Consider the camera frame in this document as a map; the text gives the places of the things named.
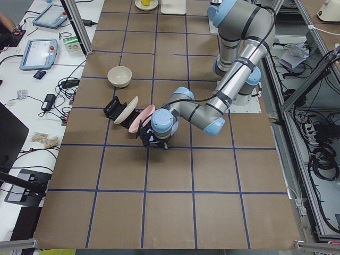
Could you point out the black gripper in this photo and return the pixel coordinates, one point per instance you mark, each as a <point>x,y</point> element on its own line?
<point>142,132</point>

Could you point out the blue plate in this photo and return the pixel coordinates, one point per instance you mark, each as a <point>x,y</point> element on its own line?
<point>174,127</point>

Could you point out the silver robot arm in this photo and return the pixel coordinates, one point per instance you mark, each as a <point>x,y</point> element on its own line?
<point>247,32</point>

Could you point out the pink plate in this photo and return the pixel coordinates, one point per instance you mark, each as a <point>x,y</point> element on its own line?
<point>143,118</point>

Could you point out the cream plate in rack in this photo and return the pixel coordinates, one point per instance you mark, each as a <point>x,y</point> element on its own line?
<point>127,111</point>

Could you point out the black plate rack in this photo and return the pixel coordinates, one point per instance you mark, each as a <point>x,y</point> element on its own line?
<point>115,107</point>

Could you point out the white plate under lemon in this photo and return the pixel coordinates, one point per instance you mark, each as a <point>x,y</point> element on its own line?
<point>152,6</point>

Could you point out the white bowl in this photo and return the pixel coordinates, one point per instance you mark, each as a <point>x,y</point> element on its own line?
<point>120,76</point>

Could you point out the black power adapter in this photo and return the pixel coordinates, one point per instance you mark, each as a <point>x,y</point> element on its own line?
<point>48,102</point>

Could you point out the green white carton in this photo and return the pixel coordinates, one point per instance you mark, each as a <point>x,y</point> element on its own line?
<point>71,44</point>

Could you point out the white rectangular tray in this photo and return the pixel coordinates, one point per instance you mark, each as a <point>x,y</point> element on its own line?
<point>175,7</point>

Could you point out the yellow lemon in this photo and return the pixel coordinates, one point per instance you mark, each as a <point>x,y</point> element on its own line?
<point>145,2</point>

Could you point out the near blue teach pendant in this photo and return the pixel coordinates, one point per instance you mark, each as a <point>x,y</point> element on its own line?
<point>39,54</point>

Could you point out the blue teach pendant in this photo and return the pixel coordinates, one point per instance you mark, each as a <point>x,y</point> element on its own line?
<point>39,54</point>
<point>51,17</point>

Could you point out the far blue teach pendant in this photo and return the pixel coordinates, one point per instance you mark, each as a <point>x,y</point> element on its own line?
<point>51,17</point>

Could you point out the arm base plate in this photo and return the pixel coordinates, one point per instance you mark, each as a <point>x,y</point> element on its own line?
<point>212,28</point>
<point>246,104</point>

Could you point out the aluminium frame post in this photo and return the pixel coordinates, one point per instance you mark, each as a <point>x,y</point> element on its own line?
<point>75,19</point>

